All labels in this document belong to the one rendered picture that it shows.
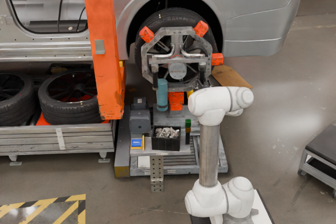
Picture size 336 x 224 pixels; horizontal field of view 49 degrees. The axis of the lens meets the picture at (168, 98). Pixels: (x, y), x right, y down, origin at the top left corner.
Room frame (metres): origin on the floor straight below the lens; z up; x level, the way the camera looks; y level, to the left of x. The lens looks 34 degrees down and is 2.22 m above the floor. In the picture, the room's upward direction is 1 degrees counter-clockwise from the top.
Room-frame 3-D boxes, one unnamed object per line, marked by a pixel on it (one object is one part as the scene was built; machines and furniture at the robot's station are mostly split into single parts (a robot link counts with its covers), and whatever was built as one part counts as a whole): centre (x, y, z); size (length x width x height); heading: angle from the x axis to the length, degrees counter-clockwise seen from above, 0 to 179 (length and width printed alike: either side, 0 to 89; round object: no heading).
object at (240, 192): (1.41, -0.40, 0.57); 0.18 x 0.16 x 0.22; 103
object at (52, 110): (2.70, 0.80, 0.39); 0.66 x 0.66 x 0.24
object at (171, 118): (2.68, -0.06, 0.32); 0.40 x 0.30 x 0.28; 92
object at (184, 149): (1.99, 0.06, 0.44); 0.43 x 0.17 x 0.03; 92
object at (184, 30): (2.51, -0.07, 0.85); 0.54 x 0.07 x 0.54; 92
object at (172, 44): (2.38, 0.03, 1.03); 0.19 x 0.18 x 0.11; 2
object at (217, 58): (2.53, -0.38, 0.85); 0.09 x 0.08 x 0.07; 92
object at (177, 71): (2.44, -0.07, 0.85); 0.21 x 0.14 x 0.14; 2
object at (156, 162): (1.99, 0.09, 0.21); 0.10 x 0.10 x 0.42; 2
